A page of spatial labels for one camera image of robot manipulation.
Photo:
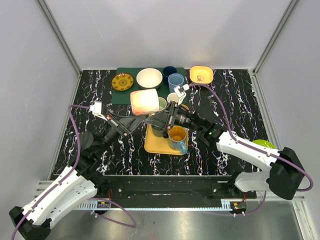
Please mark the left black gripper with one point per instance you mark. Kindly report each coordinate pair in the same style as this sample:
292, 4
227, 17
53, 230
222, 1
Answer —
117, 125

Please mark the lime green plate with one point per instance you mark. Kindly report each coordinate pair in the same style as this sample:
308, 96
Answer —
264, 143

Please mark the light blue plastic cup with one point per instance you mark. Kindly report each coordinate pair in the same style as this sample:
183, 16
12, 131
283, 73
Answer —
175, 80

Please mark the aluminium frame post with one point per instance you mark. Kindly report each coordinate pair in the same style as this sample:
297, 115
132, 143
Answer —
58, 34
276, 33

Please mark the dark teal mug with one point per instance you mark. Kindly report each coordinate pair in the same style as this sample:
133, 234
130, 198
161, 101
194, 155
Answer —
158, 132

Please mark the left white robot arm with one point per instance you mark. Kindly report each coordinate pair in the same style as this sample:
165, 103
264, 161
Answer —
78, 182

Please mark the orange plastic tray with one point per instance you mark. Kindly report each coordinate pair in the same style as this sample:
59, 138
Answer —
159, 145

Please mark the left aluminium frame post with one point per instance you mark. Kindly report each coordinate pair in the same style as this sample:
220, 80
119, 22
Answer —
58, 34

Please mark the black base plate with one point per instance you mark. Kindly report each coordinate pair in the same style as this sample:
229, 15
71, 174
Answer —
208, 186

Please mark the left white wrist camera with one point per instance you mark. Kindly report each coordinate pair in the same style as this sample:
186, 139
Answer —
96, 110

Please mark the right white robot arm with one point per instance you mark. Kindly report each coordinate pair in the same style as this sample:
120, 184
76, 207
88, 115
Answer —
280, 172

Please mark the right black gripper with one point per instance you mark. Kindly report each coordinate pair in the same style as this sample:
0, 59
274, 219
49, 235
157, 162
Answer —
160, 119

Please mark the right aluminium frame post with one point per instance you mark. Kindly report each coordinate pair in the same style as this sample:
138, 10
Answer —
276, 33

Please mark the pink mug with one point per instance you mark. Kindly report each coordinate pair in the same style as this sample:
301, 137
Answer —
144, 102

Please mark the yellow patterned plate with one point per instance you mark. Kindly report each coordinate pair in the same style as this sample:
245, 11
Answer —
122, 82

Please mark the blue mug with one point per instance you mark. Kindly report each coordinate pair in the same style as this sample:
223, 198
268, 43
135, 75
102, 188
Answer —
177, 136

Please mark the dark green mat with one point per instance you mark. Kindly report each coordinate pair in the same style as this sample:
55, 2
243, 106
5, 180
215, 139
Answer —
123, 97

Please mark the dark blue cup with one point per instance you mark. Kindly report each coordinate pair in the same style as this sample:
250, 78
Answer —
166, 72

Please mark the white bowl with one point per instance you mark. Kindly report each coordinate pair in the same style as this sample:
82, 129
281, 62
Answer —
149, 78

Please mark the yellow square bowl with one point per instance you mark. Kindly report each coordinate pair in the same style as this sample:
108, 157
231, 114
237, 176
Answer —
201, 75

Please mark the sage green mug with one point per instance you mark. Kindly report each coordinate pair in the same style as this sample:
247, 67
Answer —
162, 104

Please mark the grey faceted mug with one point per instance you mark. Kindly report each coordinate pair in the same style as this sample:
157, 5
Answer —
172, 97

